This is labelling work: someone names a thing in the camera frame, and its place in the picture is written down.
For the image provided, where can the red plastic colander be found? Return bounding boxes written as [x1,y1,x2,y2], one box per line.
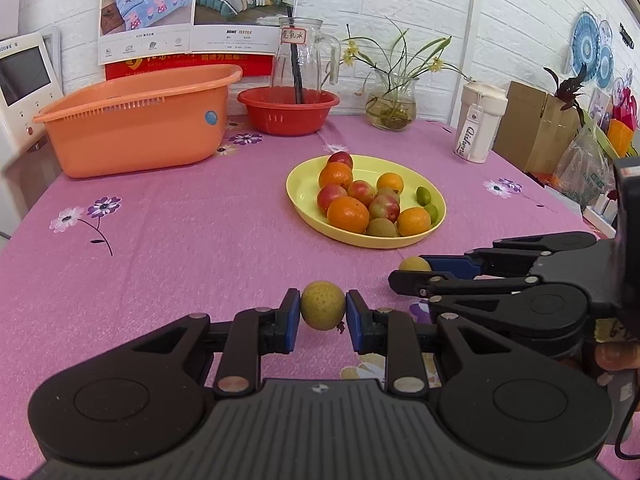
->
[237,86,341,136]

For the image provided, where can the pink floral tablecloth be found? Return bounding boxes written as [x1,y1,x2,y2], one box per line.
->
[0,115,640,480]

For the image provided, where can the orange plastic basin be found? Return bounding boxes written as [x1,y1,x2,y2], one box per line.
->
[33,64,243,179]

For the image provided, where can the white small boxes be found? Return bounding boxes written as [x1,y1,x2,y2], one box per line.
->
[582,192,618,238]

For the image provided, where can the cream white bottle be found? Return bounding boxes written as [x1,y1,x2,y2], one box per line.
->
[453,82,508,164]

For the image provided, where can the glass pitcher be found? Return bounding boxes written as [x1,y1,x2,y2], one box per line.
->
[270,17,342,106]

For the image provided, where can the orange paper bag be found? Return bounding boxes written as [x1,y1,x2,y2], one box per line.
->
[607,117,638,158]

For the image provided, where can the white appliance with screen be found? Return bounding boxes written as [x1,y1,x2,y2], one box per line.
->
[0,27,66,241]

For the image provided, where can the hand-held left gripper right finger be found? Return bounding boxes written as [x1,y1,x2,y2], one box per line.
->
[346,290,545,395]

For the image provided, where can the brown-green kiwi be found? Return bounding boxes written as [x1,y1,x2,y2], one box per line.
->
[366,218,399,238]

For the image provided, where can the orange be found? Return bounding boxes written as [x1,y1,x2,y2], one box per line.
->
[318,161,354,192]
[396,207,432,237]
[376,172,405,195]
[327,195,371,234]

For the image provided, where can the person's right hand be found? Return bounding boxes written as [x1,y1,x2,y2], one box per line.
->
[594,341,640,374]

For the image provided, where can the dark red leafy plant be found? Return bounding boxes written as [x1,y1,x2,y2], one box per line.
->
[544,62,588,126]

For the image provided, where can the glass vase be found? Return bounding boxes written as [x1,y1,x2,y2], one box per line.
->
[366,71,418,132]

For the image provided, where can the yellow plate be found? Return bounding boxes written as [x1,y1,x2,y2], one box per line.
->
[286,154,447,250]

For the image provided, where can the small blue decorative plate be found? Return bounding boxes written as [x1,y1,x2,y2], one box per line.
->
[597,20,615,88]

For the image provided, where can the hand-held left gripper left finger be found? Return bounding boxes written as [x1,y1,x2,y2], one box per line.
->
[127,288,301,395]

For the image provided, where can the cardboard box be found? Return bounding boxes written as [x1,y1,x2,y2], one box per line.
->
[492,81,583,174]

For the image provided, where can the bedding wall poster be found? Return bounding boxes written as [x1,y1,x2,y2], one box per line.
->
[97,0,305,81]

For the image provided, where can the black chopstick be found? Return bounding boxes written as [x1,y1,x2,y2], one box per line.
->
[286,6,303,106]
[289,10,306,106]

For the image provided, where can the green plant with yellow flowers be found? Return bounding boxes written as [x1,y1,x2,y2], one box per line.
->
[325,17,473,106]

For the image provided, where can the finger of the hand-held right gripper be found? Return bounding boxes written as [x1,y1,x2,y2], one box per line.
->
[424,232,598,281]
[389,269,541,307]

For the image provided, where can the large blue decorative plate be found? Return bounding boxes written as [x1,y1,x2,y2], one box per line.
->
[567,10,601,76]

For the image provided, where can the clear plastic bag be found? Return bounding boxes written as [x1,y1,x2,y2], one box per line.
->
[550,125,618,211]

